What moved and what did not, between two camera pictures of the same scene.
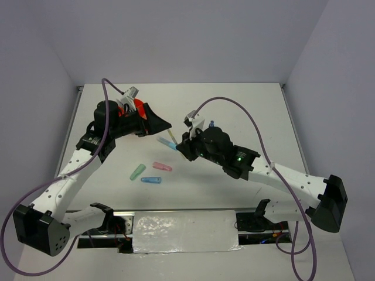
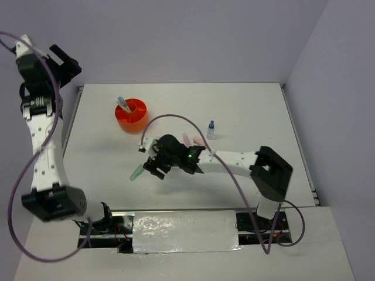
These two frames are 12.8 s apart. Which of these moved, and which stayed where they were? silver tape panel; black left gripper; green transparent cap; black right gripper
Moved: black right gripper; black left gripper
Stayed: green transparent cap; silver tape panel
